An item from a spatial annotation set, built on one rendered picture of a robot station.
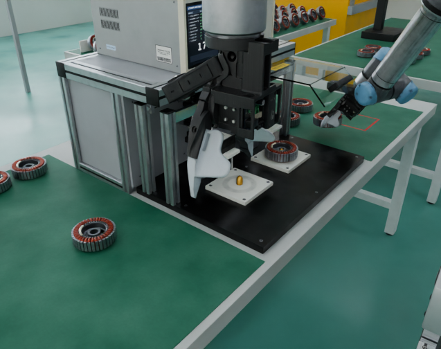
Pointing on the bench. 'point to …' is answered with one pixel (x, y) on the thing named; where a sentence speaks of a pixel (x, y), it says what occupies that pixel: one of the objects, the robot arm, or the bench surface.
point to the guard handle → (340, 83)
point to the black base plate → (217, 207)
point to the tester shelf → (133, 74)
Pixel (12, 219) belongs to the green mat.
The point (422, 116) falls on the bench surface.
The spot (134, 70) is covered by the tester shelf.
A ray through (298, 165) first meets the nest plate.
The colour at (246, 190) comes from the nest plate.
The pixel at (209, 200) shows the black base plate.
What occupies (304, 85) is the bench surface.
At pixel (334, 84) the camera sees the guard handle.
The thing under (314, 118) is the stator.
